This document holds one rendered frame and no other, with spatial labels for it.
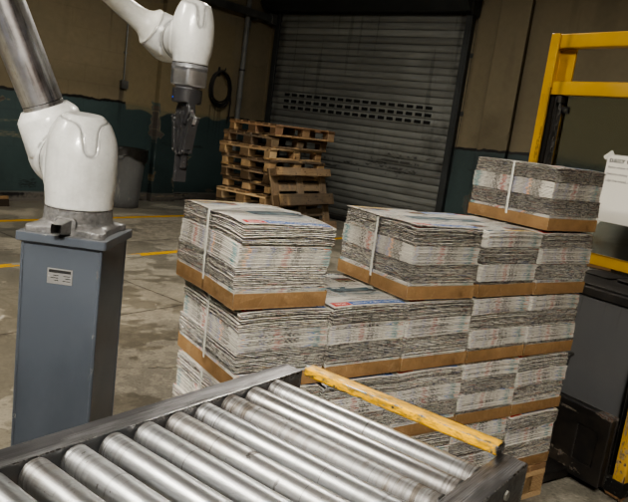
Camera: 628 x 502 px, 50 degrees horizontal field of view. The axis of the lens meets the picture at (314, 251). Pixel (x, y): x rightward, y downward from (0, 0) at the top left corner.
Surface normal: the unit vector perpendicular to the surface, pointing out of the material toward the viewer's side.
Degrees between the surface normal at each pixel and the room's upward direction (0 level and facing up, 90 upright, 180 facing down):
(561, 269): 90
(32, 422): 90
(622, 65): 90
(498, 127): 90
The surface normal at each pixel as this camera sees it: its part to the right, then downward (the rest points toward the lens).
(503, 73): -0.61, 0.07
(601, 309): -0.83, 0.00
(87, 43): 0.78, 0.21
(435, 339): 0.55, 0.22
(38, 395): -0.03, 0.18
